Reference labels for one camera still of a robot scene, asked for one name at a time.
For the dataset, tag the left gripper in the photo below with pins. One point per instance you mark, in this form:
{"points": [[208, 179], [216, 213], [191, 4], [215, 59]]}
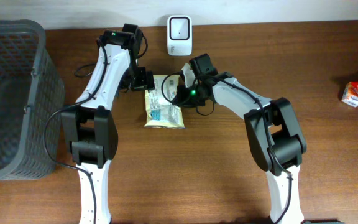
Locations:
{"points": [[146, 80]]}

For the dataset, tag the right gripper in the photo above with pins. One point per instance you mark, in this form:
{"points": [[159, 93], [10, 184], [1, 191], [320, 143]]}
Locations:
{"points": [[184, 98]]}

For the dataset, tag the yellow wet wipes pack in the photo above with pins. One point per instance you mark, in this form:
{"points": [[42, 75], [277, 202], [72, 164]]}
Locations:
{"points": [[160, 112]]}

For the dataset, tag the orange tissue pack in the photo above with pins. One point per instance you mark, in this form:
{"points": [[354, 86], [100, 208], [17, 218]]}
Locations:
{"points": [[350, 96]]}

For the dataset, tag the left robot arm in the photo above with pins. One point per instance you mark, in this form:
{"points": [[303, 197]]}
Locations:
{"points": [[90, 132]]}

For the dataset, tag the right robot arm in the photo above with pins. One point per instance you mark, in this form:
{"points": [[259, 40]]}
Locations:
{"points": [[273, 132]]}

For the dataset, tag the white barcode scanner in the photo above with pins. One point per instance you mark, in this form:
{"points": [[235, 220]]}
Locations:
{"points": [[179, 35]]}

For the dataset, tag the grey plastic mesh basket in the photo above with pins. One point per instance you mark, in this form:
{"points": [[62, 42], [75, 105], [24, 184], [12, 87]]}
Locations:
{"points": [[30, 91]]}

